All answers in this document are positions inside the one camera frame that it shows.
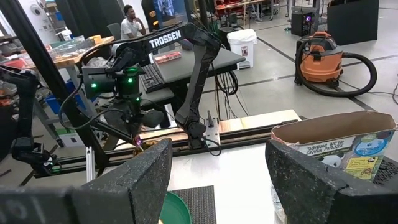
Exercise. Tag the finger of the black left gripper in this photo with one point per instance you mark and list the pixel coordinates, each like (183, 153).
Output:
(135, 124)

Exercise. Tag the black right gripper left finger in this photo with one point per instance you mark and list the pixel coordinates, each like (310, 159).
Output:
(124, 186)

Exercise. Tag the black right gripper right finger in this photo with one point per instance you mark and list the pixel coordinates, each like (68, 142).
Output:
(311, 186)

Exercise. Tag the colourful panda cereal box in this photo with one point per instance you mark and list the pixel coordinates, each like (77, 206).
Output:
(367, 146)

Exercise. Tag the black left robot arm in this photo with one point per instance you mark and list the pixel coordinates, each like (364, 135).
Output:
(199, 77)

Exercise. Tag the black background robot arm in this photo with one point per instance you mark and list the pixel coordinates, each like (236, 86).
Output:
(26, 124)

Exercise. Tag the black keyboard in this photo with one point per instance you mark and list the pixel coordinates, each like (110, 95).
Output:
(151, 77)

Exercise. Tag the aluminium extrusion bar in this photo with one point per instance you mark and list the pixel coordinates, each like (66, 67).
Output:
(89, 165)

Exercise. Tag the red flat box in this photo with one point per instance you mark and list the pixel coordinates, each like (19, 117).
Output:
(168, 57)

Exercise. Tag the grey office chair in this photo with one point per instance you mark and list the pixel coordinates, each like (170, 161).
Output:
(114, 30)

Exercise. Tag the green plate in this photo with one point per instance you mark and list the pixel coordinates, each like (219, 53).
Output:
(175, 210)

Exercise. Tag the person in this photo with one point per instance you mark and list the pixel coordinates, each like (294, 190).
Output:
(130, 26)

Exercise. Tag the grey desk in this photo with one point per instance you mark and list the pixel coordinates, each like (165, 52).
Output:
(186, 67)

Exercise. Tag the wooden work table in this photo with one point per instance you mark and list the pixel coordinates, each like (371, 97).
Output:
(68, 56)

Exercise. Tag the white cardboard box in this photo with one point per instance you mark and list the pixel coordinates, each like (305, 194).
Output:
(70, 138)

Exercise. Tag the metal mounting plate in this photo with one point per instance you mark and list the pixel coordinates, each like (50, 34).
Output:
(212, 130)

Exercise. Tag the blue storage bin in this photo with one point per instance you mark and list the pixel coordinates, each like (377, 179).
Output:
(53, 102)

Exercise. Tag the grey woven placemat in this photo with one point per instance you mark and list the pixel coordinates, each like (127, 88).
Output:
(202, 202)

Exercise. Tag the screen with blue picture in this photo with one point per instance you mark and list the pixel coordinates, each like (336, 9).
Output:
(164, 9)

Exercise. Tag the white trash bin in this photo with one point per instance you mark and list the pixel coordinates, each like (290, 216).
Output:
(242, 46)

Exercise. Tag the orange shop vacuum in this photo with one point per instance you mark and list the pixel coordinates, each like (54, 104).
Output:
(370, 74)
(320, 59)

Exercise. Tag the black computer tower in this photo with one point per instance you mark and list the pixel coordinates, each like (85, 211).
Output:
(303, 21)

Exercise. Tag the black cabinet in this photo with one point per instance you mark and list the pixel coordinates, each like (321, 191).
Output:
(353, 20)

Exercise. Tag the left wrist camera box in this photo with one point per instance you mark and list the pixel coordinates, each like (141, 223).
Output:
(98, 82)

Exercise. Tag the black table frame rail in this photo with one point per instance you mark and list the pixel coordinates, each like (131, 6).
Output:
(242, 137)

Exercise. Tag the black frame post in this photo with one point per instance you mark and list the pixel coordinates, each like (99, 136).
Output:
(40, 62)

